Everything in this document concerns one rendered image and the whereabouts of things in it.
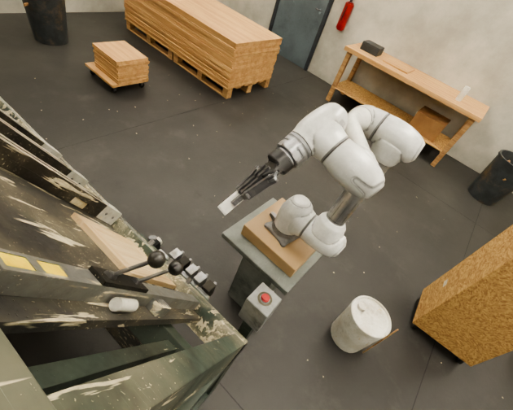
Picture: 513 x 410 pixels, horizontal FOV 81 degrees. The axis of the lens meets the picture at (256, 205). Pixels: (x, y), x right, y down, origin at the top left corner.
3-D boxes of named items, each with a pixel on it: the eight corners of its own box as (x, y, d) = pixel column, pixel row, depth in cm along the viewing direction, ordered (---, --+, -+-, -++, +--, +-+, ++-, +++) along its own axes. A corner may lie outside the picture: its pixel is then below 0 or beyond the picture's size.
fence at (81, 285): (193, 310, 126) (199, 302, 127) (-23, 293, 37) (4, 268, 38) (185, 302, 127) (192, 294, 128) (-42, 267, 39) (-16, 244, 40)
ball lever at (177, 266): (136, 291, 75) (186, 273, 76) (129, 290, 72) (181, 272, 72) (133, 276, 77) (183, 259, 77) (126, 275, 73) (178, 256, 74)
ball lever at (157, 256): (111, 287, 64) (170, 266, 65) (100, 285, 61) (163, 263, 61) (108, 270, 66) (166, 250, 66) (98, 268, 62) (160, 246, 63)
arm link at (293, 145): (300, 133, 79) (284, 146, 79) (316, 159, 83) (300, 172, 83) (285, 130, 87) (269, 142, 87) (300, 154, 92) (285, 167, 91)
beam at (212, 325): (232, 363, 128) (248, 342, 131) (226, 367, 117) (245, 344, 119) (-15, 106, 193) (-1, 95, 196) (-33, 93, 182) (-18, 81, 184)
